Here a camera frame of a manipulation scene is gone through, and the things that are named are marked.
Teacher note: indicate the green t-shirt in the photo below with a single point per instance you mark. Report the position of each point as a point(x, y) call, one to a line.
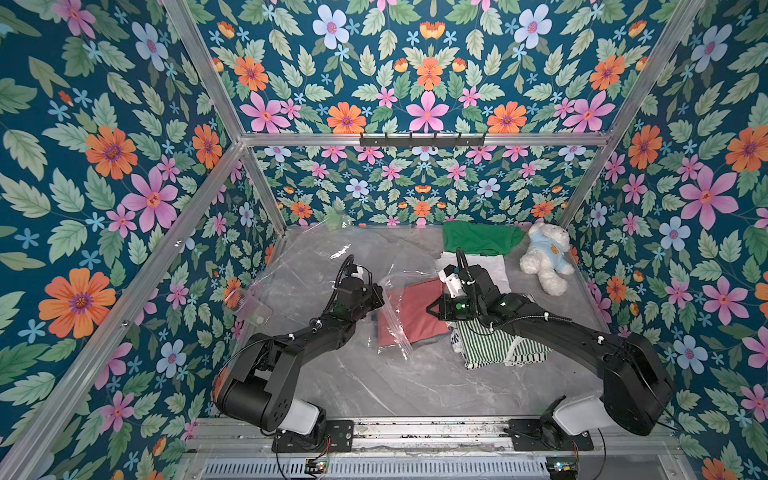
point(481, 239)

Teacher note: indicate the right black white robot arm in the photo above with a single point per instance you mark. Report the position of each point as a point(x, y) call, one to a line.
point(636, 387)

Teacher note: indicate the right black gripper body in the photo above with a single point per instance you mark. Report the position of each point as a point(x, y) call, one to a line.
point(441, 307)

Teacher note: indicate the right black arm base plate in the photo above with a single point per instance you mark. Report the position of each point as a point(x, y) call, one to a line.
point(529, 435)

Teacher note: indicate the aluminium front rail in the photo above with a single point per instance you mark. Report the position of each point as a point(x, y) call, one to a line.
point(455, 435)

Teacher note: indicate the white teddy bear blue shirt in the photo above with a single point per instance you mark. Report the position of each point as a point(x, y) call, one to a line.
point(547, 257)

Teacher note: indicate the clear plastic vacuum bag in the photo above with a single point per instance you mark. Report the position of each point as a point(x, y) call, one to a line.
point(263, 353)

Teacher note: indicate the white slotted cable duct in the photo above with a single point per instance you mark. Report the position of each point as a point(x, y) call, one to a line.
point(378, 468)

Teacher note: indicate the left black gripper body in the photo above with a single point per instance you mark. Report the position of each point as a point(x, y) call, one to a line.
point(365, 302)

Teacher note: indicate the black wall hook rail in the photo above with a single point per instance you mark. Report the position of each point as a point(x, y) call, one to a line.
point(410, 140)

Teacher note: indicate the red garment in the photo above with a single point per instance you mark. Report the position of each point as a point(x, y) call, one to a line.
point(408, 297)

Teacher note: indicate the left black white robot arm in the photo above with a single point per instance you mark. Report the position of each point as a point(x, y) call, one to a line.
point(258, 384)

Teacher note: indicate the green white striped garment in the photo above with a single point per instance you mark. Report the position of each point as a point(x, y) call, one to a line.
point(480, 347)

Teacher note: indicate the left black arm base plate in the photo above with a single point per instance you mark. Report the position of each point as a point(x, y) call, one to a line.
point(328, 436)

